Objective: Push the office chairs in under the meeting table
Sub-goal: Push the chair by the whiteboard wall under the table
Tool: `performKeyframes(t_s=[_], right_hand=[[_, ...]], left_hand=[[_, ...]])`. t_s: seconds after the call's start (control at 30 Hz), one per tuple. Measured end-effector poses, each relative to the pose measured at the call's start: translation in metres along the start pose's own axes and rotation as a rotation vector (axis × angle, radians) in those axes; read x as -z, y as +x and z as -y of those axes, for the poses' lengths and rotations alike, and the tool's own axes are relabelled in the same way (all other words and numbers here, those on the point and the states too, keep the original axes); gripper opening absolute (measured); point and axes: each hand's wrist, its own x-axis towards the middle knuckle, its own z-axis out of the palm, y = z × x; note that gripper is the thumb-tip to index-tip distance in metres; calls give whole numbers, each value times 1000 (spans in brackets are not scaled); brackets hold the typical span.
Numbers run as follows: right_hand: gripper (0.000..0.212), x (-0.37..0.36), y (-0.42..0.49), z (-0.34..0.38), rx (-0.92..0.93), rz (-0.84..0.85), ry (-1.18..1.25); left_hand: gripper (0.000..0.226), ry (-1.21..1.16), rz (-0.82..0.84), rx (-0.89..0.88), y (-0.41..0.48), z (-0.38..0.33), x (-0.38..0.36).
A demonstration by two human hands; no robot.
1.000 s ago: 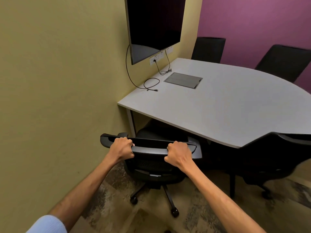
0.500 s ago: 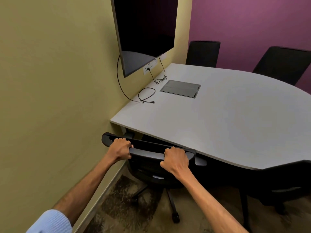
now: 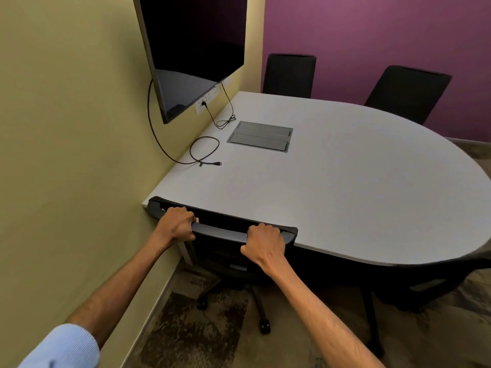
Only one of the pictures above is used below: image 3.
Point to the person's left hand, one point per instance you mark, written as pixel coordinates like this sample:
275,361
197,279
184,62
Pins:
174,224

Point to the person's right hand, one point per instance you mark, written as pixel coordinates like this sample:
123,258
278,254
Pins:
264,245

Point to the person's left fingers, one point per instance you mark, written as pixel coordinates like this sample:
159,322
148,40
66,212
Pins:
188,215

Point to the person's right thumb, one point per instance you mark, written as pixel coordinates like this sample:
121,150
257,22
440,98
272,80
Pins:
246,251

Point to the black office chair with wheels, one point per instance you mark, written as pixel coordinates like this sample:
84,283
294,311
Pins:
226,245

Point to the person's right forearm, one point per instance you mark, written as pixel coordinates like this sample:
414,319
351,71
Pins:
318,318

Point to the person's left forearm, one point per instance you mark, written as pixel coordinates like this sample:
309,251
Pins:
119,283

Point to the black table leg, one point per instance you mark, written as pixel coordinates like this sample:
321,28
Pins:
374,314

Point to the light blue sleeve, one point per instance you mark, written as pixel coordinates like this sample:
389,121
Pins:
61,348

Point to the white wall socket strip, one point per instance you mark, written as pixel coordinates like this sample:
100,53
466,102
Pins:
207,97

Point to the black wall-mounted television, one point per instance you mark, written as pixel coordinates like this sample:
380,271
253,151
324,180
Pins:
191,45

